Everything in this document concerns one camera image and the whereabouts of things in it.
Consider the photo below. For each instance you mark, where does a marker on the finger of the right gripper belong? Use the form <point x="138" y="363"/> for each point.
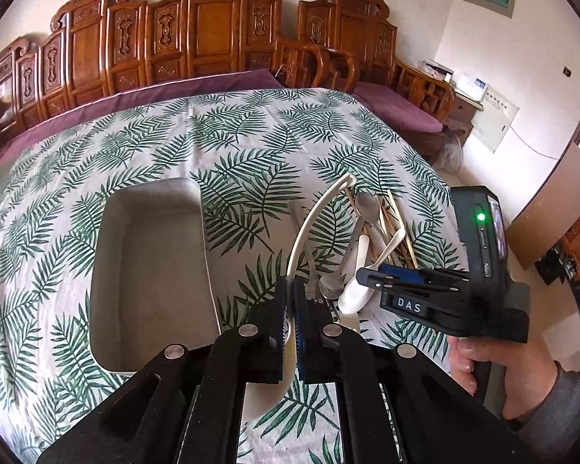
<point x="381" y="281"/>
<point x="423" y="274"/>

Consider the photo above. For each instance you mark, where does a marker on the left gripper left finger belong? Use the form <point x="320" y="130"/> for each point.
<point x="265" y="350"/>

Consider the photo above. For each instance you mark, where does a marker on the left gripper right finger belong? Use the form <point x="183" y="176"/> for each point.
<point x="316" y="362"/>

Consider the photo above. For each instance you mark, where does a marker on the brown patterned chopstick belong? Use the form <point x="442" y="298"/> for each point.
<point x="412" y="261"/>

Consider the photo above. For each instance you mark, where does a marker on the metal spoon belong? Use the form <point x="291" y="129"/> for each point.
<point x="332" y="284"/>

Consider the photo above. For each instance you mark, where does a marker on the dark brown chopstick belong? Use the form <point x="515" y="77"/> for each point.
<point x="355" y="207"/>

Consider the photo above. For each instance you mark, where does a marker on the light wooden chopstick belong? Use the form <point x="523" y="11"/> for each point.
<point x="396" y="235"/>

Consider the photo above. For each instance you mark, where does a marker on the metal rectangular tray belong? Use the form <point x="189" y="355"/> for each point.
<point x="150" y="284"/>

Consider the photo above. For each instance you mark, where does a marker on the brown wooden door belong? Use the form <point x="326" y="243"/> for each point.
<point x="548" y="216"/>

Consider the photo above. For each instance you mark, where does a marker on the white electrical panel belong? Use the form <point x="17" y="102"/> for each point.
<point x="493" y="121"/>

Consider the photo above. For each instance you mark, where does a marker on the wooden side table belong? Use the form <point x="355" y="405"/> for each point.
<point x="460" y="118"/>

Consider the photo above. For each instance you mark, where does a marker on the purple armchair cushion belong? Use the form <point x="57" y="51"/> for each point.
<point x="396" y="111"/>

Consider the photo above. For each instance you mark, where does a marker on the white device on table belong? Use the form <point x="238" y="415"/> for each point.
<point x="468" y="85"/>

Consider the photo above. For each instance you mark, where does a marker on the carved wooden armchair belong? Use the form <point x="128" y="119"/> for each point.
<point x="343" y="42"/>

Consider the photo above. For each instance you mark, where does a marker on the purple long seat cushion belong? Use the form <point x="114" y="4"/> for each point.
<point x="220" y="83"/>

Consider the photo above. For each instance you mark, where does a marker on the carved wooden sofa bench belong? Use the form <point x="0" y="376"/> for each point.
<point x="97" y="48"/>

